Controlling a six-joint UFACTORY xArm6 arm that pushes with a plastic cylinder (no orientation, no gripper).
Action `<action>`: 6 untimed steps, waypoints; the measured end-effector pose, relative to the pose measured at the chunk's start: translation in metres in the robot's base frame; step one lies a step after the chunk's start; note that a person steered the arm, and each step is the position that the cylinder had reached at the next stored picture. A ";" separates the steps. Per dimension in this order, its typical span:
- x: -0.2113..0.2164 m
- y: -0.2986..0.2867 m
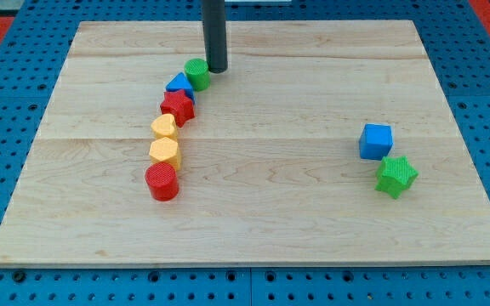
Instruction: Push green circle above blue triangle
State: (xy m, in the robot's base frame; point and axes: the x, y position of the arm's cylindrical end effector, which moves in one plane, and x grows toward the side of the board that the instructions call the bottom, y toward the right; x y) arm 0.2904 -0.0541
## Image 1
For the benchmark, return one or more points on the green cylinder block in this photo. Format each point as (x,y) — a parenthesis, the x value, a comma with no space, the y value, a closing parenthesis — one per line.
(197,73)

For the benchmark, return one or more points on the blue triangle block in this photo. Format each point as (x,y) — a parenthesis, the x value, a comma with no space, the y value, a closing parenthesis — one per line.
(180,81)

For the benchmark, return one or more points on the yellow hexagon block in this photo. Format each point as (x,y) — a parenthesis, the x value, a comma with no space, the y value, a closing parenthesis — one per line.
(166,150)

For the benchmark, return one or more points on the light wooden board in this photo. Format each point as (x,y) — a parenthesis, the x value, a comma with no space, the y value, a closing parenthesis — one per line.
(271,173)

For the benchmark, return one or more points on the yellow heart block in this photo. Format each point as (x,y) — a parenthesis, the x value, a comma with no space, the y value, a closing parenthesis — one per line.
(164,126)

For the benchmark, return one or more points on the red cylinder block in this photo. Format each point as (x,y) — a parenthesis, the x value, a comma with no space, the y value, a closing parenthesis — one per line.
(162,181)

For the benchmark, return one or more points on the red star block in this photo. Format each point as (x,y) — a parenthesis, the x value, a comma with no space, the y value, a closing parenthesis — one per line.
(178,104)

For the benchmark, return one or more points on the blue cube block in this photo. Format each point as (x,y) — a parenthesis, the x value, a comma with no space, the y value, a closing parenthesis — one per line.
(375,142)

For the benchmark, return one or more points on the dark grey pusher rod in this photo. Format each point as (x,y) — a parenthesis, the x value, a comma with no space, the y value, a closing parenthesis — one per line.
(214,33)

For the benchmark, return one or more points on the green star block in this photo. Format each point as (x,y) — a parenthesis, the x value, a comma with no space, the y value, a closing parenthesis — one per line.
(395,175)

